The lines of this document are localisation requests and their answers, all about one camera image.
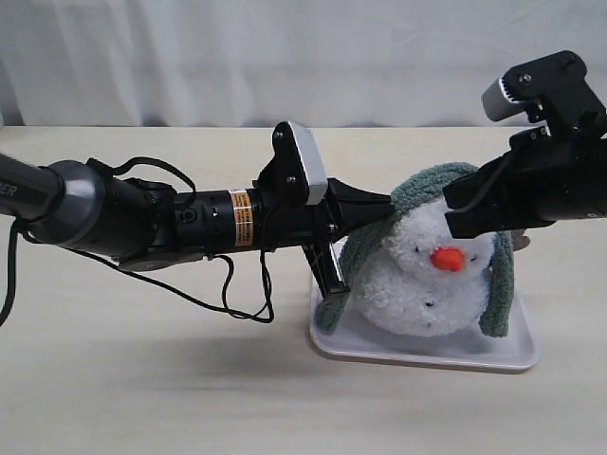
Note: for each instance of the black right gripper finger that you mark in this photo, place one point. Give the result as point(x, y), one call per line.
point(476, 188)
point(472, 220)

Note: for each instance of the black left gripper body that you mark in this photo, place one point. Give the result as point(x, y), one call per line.
point(285, 223)

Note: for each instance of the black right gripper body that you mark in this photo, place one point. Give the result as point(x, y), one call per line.
point(549, 179)

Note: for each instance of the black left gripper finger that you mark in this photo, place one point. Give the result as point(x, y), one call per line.
point(353, 208)
point(324, 265)

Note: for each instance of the green fuzzy scarf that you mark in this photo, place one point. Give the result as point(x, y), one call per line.
point(418, 189)

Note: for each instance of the white plush snowman toy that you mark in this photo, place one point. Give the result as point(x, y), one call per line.
point(422, 282)

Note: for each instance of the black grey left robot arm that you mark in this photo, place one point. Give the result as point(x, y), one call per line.
point(146, 225)

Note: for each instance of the white square tray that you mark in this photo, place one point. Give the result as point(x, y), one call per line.
point(358, 340)

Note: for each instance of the white backdrop curtain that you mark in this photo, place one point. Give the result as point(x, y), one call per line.
point(253, 63)

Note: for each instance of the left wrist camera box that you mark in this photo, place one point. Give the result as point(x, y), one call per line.
point(301, 161)

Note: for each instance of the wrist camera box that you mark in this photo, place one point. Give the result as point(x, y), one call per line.
point(552, 89)
point(301, 161)

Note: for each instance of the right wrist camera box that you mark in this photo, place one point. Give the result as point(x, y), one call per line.
point(552, 89)

